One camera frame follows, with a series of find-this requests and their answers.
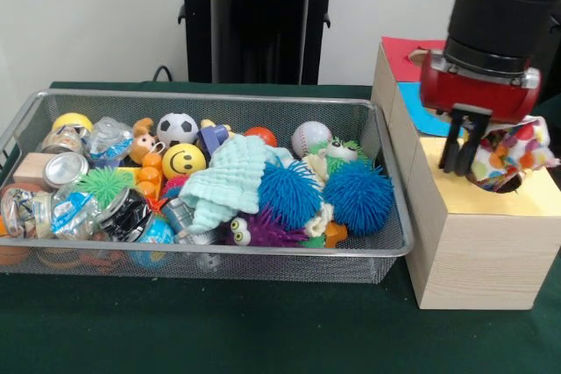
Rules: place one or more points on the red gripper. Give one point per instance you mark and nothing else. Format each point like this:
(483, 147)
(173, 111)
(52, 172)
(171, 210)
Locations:
(477, 96)

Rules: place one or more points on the polka dot cloth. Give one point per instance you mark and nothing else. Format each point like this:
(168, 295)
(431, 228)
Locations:
(517, 150)

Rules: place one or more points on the cream knitted cloth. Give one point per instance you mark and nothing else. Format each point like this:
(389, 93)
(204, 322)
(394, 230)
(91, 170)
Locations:
(319, 221)

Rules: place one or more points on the light blue knitted cloth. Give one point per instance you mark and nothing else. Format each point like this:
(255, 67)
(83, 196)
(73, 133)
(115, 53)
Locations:
(228, 181)

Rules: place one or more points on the yellow smiley ball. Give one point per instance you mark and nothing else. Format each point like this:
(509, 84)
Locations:
(184, 161)

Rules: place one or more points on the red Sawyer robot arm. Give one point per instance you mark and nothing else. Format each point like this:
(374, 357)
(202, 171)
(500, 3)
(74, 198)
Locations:
(499, 10)

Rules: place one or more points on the wooden box with three holes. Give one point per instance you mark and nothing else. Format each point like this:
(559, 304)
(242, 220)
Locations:
(473, 260)

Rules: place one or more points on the silver mesh bin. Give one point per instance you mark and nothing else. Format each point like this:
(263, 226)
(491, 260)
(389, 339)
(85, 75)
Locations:
(109, 104)

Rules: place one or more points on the green spiky toy with eyes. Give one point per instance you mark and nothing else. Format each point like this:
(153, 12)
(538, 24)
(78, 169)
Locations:
(344, 153)

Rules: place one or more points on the white baseball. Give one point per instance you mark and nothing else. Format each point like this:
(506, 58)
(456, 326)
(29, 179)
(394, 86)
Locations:
(312, 137)

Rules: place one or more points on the blue spiky ball with eyes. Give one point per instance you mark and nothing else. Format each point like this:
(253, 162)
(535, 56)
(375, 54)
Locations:
(289, 192)

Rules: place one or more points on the orange red ball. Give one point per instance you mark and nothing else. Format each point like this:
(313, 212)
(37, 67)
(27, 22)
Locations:
(261, 135)

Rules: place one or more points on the purple spiky toy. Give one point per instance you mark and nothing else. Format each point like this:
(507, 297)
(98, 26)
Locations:
(267, 234)

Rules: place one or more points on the dark green table cloth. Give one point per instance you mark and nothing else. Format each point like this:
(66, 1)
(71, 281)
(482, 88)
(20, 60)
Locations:
(263, 330)

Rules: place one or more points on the black and white soccer ball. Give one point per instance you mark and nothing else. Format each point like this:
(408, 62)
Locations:
(177, 128)

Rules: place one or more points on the green spiky ball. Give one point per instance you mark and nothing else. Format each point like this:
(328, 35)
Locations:
(105, 183)

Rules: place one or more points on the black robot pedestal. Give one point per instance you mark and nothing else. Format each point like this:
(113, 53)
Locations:
(245, 32)

